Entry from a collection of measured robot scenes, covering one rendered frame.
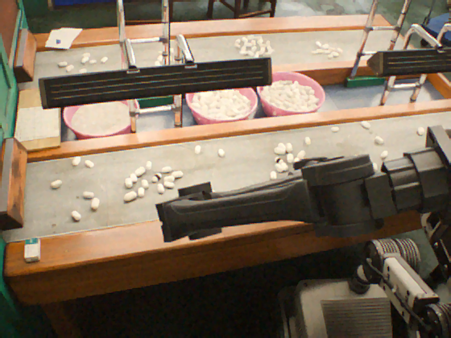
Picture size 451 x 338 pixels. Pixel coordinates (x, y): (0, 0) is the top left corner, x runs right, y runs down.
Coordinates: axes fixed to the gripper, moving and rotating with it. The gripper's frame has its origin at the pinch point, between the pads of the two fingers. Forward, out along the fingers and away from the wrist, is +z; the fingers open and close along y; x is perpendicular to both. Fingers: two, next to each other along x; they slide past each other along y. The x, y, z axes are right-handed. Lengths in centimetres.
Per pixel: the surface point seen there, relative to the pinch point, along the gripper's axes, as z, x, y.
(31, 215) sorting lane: 13, 4, 77
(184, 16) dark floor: 254, -105, -24
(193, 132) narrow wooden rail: 28.3, -13.1, 24.0
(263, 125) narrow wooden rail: 27.5, -12.6, -1.0
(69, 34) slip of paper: 85, -62, 63
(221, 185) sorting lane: 12.5, 3.6, 20.6
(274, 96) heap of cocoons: 43, -23, -13
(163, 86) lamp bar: -2.1, -27.1, 36.7
